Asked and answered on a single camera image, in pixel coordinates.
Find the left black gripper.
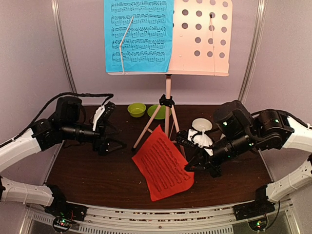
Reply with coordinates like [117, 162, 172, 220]
[61, 120, 126, 156]

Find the red sheet music paper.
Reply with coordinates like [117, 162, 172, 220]
[132, 126, 195, 201]

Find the blue sheet music paper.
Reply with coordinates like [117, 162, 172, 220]
[104, 0, 174, 73]

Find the pink music stand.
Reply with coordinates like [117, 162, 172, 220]
[104, 0, 234, 161]

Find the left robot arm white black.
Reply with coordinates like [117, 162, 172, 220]
[0, 93, 126, 216]

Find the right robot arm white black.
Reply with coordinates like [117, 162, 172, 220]
[176, 100, 312, 177]

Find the lime green bowl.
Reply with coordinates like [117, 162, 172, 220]
[127, 103, 146, 117]

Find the white and navy bowl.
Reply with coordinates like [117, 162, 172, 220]
[192, 118, 213, 132]

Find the green plate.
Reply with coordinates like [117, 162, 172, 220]
[147, 104, 171, 120]

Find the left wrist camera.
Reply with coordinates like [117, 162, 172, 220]
[92, 101, 116, 131]

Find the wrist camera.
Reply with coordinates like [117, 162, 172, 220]
[175, 129, 213, 156]
[92, 101, 116, 131]

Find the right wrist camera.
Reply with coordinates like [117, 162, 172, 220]
[175, 129, 213, 156]

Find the aluminium front rail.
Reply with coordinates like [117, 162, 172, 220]
[19, 192, 300, 234]

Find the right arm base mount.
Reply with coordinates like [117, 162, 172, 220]
[233, 187, 275, 221]

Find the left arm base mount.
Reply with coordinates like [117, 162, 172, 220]
[44, 196, 87, 221]

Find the left aluminium frame post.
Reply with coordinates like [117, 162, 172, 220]
[51, 0, 77, 93]

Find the aluminium frame post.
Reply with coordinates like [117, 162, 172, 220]
[51, 0, 77, 93]
[238, 0, 267, 103]

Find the right aluminium frame post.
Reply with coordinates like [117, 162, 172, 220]
[238, 0, 267, 103]

